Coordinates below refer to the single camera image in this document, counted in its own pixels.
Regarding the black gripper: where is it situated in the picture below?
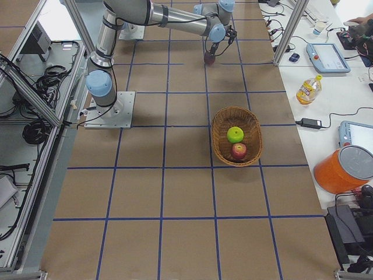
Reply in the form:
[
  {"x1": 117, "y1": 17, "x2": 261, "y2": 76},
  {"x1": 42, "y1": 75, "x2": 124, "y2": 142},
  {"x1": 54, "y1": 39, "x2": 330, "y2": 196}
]
[{"x1": 209, "y1": 25, "x2": 237, "y2": 55}]

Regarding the dark red apple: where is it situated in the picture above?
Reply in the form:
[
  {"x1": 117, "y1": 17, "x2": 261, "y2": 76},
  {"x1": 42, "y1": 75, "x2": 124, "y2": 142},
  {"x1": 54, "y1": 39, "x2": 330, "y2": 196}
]
[{"x1": 203, "y1": 51, "x2": 216, "y2": 66}]

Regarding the green apple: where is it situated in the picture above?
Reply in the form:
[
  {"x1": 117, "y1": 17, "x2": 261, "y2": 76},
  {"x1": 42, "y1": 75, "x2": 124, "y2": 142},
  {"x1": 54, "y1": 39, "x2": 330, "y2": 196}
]
[{"x1": 227, "y1": 127, "x2": 244, "y2": 144}]

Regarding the red yellow apple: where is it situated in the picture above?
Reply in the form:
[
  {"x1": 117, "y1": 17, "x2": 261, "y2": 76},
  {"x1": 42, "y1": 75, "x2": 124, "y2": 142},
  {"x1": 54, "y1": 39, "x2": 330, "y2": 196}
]
[{"x1": 231, "y1": 143, "x2": 247, "y2": 160}]

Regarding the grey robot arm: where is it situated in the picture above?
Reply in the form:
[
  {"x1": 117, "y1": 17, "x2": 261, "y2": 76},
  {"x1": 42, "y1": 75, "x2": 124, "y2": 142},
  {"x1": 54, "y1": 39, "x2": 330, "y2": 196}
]
[{"x1": 86, "y1": 1, "x2": 237, "y2": 110}]

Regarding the wicker basket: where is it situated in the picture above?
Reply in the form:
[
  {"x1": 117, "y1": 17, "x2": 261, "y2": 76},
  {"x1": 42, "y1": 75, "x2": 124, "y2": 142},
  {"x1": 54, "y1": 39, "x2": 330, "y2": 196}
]
[{"x1": 212, "y1": 106, "x2": 262, "y2": 167}]

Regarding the dark checkered pouch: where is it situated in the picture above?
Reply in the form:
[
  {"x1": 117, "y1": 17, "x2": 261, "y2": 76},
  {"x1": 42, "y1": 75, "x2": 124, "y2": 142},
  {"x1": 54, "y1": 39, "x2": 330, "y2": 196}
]
[{"x1": 288, "y1": 53, "x2": 300, "y2": 62}]

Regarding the orange juice bottle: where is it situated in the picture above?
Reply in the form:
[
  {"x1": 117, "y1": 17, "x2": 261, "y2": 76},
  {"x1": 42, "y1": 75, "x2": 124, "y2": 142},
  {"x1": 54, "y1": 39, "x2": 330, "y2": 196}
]
[{"x1": 296, "y1": 74, "x2": 323, "y2": 105}]

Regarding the paper cup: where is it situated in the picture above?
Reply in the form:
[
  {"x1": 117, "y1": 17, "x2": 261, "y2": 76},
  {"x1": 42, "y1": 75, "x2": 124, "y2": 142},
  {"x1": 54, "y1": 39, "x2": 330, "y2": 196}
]
[{"x1": 312, "y1": 21, "x2": 326, "y2": 36}]

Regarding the blue teach pendant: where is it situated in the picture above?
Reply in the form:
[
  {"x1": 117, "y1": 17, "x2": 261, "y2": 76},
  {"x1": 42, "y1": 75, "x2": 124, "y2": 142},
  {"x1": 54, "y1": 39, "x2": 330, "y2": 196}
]
[
  {"x1": 339, "y1": 121, "x2": 373, "y2": 153},
  {"x1": 306, "y1": 43, "x2": 350, "y2": 74}
]

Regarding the black power adapter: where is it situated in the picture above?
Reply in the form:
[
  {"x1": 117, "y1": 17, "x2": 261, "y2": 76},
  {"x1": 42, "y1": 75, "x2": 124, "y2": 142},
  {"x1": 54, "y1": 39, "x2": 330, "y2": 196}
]
[{"x1": 295, "y1": 118, "x2": 322, "y2": 130}]

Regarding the orange bucket with lid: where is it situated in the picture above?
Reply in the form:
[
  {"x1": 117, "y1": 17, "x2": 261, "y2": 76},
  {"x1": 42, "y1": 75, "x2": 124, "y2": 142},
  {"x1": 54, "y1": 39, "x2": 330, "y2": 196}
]
[{"x1": 314, "y1": 145, "x2": 372, "y2": 194}]

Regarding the black laptop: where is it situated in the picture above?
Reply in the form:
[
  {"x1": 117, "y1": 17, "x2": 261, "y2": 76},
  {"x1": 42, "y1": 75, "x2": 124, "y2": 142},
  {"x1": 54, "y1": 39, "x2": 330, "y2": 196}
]
[{"x1": 325, "y1": 205, "x2": 365, "y2": 269}]

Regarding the aluminium frame post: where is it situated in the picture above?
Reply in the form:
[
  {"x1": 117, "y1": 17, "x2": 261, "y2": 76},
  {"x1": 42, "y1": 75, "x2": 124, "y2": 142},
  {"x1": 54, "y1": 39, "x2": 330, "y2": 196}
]
[{"x1": 273, "y1": 0, "x2": 309, "y2": 66}]

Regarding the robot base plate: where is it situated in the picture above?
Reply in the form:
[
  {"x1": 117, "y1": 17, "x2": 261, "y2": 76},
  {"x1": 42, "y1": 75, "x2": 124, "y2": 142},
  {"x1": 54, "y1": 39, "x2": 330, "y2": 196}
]
[{"x1": 83, "y1": 92, "x2": 135, "y2": 129}]

